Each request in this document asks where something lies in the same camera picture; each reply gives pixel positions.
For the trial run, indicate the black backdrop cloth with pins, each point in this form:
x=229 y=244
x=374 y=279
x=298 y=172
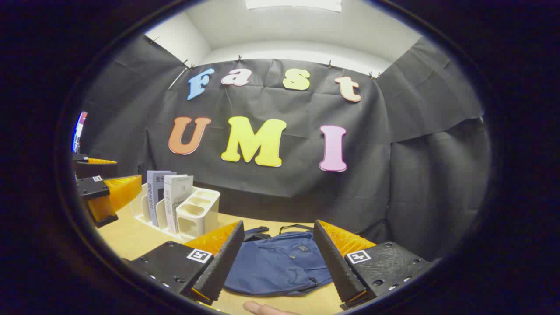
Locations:
x=393 y=175

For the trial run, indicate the white plastic bookshelf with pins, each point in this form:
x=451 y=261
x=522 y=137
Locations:
x=199 y=214

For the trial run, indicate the white book with grey pattern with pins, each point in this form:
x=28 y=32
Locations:
x=177 y=197

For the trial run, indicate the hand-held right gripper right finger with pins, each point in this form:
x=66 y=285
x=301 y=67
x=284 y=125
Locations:
x=334 y=267

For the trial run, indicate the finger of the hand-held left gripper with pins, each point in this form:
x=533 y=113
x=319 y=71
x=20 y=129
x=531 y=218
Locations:
x=89 y=168
x=94 y=188

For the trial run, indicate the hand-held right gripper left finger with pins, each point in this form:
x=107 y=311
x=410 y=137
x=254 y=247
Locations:
x=221 y=267

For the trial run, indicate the blue-grey book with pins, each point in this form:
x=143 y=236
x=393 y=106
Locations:
x=154 y=192

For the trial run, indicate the computer monitor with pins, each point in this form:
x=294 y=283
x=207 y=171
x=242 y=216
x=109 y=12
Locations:
x=78 y=133

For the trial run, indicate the blue schoolbag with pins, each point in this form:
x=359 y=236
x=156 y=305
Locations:
x=275 y=267

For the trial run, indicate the ceiling light panel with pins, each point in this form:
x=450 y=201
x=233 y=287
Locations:
x=293 y=4

